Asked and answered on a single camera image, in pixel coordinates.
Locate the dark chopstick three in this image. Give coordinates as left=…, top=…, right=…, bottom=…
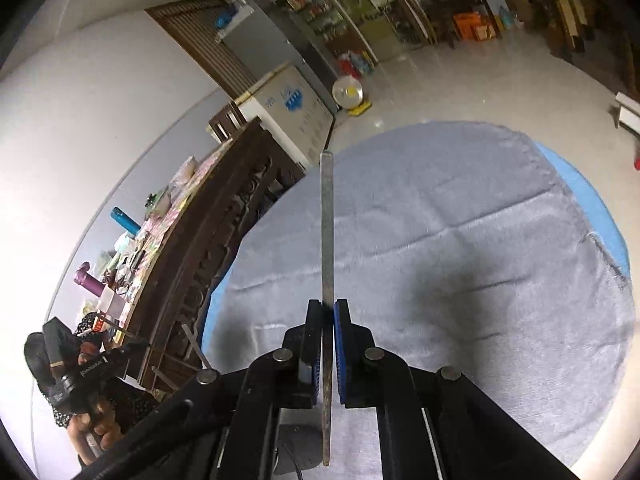
left=320, top=151, right=334, bottom=467

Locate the dark chopstick four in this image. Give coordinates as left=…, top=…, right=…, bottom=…
left=181, top=323, right=212, bottom=370

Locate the left hand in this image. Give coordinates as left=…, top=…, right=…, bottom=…
left=67, top=396, right=124, bottom=465

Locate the carved dark wooden sideboard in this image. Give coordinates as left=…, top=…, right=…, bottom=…
left=115, top=118, right=304, bottom=391

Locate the purple thermos bottle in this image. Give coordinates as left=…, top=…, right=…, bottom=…
left=74, top=261, right=105, bottom=298

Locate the blue thermos bottle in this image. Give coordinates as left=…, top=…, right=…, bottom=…
left=111, top=207, right=141, bottom=237

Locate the gray table cloth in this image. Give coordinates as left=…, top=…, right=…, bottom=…
left=203, top=122, right=634, bottom=479

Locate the wooden chair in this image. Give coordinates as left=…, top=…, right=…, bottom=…
left=208, top=101, right=247, bottom=144

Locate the blue under cloth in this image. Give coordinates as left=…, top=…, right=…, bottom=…
left=534, top=141, right=631, bottom=278

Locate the white chest freezer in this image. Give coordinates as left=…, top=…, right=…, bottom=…
left=234, top=63, right=334, bottom=171

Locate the round electric heater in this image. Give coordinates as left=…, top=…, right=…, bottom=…
left=331, top=76, right=372, bottom=117

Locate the gray refrigerator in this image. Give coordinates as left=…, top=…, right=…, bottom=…
left=217, top=0, right=338, bottom=114

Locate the orange box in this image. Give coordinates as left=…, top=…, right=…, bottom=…
left=452, top=12, right=483, bottom=41

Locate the dark side table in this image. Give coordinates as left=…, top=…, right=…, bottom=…
left=420, top=0, right=502, bottom=49

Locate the water jug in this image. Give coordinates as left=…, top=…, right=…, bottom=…
left=499, top=6, right=514, bottom=30

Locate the black cable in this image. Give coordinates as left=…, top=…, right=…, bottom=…
left=278, top=439, right=306, bottom=480

